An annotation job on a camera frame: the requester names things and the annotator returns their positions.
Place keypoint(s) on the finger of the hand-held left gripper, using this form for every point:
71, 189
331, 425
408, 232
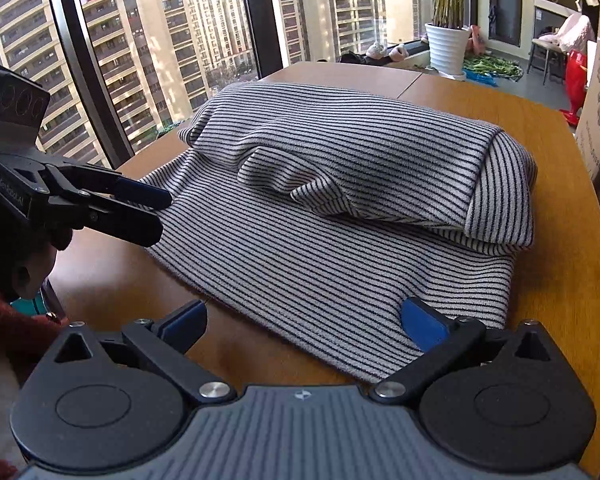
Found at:
130, 230
140, 192

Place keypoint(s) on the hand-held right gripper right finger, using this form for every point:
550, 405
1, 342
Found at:
422, 325

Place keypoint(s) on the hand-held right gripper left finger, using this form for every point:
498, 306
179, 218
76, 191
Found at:
185, 325

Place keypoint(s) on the grey striped knit garment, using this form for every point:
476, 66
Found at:
305, 270

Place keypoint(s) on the green knitted shoe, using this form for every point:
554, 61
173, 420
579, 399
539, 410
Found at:
165, 130

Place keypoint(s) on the teal container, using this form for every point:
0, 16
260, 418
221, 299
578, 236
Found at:
27, 306

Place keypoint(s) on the black leather shoe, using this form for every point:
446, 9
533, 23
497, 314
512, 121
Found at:
367, 57
349, 58

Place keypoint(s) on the blue plastic bag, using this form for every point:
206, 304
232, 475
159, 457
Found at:
480, 78

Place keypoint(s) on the pile of green vegetables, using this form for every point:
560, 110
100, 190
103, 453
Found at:
495, 66

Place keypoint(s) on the pink fuzzy slipper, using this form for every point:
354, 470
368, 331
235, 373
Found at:
399, 54
376, 51

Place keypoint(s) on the potted palm in white pot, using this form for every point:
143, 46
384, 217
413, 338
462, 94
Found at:
447, 42

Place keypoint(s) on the red goblet-shaped vase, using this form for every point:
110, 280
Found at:
575, 80

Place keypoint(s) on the pink plush toy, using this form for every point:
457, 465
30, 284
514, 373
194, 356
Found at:
476, 39

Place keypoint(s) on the dark metal chair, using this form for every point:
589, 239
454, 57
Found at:
547, 55

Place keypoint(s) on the black framed cabinet door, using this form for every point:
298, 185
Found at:
505, 7

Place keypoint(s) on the black window frame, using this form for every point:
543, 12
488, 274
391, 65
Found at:
70, 35

